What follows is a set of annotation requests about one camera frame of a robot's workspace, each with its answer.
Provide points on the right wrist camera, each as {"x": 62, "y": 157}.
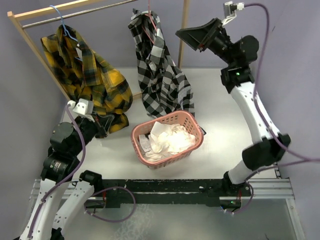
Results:
{"x": 230, "y": 11}

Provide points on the pink wire hanger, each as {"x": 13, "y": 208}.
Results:
{"x": 148, "y": 14}

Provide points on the white clothes in basket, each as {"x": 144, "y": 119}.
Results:
{"x": 164, "y": 141}

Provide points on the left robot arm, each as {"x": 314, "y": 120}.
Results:
{"x": 50, "y": 218}

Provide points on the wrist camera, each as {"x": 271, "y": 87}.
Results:
{"x": 83, "y": 108}
{"x": 230, "y": 11}

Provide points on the black base bar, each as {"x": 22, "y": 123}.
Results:
{"x": 208, "y": 192}

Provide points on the yellow plaid shirt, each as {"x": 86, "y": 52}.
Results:
{"x": 92, "y": 79}

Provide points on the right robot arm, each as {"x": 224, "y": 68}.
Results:
{"x": 239, "y": 82}

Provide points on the blue wire hanger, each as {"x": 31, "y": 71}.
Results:
{"x": 67, "y": 34}

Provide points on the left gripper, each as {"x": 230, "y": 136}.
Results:
{"x": 100, "y": 129}

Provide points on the wooden clothes rack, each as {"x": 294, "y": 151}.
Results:
{"x": 17, "y": 18}

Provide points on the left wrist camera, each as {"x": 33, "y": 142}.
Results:
{"x": 83, "y": 108}

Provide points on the black white checkered shirt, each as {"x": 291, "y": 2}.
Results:
{"x": 164, "y": 87}

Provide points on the aluminium rail frame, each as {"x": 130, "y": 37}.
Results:
{"x": 226, "y": 135}

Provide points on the pink laundry basket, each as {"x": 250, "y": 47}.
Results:
{"x": 181, "y": 117}

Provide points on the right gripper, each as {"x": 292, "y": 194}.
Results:
{"x": 200, "y": 38}

